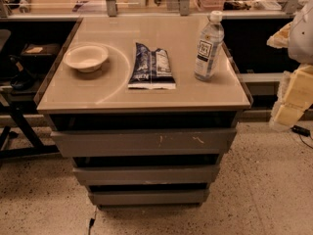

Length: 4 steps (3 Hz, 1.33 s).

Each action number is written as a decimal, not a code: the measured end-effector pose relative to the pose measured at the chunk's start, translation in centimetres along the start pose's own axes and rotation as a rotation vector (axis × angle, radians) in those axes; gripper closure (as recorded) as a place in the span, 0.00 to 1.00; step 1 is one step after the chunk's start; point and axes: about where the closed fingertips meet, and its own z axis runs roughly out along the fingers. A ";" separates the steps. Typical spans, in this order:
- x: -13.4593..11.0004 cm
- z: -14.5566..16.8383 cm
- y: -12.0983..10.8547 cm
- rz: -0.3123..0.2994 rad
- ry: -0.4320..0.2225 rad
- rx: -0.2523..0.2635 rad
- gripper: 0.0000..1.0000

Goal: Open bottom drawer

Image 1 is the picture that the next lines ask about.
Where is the grey bottom drawer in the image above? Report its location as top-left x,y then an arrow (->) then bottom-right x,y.
88,189 -> 208,206

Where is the grey drawer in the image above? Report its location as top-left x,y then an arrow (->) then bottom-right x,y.
88,189 -> 208,206
73,164 -> 219,186
51,128 -> 237,157

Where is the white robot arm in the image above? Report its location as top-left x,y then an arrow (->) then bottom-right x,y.
267,0 -> 313,131

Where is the grey top drawer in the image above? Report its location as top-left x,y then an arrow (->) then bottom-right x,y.
51,128 -> 237,157

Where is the grey drawer cabinet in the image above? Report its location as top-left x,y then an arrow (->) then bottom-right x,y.
36,16 -> 251,207

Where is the grey middle drawer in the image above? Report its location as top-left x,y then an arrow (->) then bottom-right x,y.
73,164 -> 219,186

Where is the black power adapter on floor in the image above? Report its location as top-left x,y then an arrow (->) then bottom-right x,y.
291,125 -> 310,137

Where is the clear water bottle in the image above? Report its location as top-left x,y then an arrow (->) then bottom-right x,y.
195,11 -> 224,81

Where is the blue chip bag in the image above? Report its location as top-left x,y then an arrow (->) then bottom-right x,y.
128,43 -> 176,89

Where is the white bowl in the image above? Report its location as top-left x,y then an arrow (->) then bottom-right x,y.
63,44 -> 109,72

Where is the black cable on floor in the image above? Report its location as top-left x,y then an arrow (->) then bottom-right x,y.
86,206 -> 99,235

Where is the black table frame left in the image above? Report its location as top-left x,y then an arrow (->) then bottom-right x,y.
0,94 -> 59,159

